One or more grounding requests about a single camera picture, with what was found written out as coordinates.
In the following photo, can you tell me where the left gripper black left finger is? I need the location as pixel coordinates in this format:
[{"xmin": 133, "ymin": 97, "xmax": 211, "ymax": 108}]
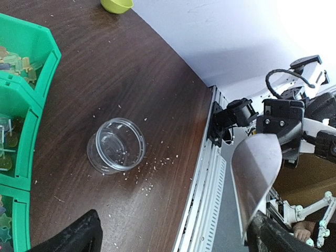
[{"xmin": 29, "ymin": 209, "xmax": 102, "ymax": 252}]

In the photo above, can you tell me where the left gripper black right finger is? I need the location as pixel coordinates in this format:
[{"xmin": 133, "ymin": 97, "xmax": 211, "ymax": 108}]
[{"xmin": 246, "ymin": 211, "xmax": 317, "ymax": 252}]

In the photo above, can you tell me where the silver metal scoop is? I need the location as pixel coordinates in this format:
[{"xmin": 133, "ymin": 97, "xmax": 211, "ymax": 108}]
[{"xmin": 231, "ymin": 134, "xmax": 282, "ymax": 242}]

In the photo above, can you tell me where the green candy bin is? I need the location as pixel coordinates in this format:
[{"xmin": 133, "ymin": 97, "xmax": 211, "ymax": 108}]
[
  {"xmin": 1, "ymin": 78, "xmax": 42, "ymax": 191},
  {"xmin": 1, "ymin": 14, "xmax": 61, "ymax": 108},
  {"xmin": 1, "ymin": 184, "xmax": 30, "ymax": 251}
]

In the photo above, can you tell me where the clear plastic round container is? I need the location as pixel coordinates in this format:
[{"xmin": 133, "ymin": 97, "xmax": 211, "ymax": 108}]
[{"xmin": 87, "ymin": 118, "xmax": 146, "ymax": 175}]

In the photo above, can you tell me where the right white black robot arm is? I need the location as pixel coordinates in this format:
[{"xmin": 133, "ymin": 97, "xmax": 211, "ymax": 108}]
[{"xmin": 216, "ymin": 55, "xmax": 335, "ymax": 168}]

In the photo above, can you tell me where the lime green bowl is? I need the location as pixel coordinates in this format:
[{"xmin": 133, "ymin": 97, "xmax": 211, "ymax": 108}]
[{"xmin": 100, "ymin": 0, "xmax": 134, "ymax": 14}]

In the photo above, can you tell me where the front aluminium rail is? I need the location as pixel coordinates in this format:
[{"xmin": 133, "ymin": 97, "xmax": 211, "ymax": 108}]
[{"xmin": 172, "ymin": 85, "xmax": 237, "ymax": 252}]

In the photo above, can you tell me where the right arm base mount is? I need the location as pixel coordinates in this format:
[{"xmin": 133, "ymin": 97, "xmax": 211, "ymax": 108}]
[{"xmin": 207, "ymin": 101, "xmax": 235, "ymax": 147}]

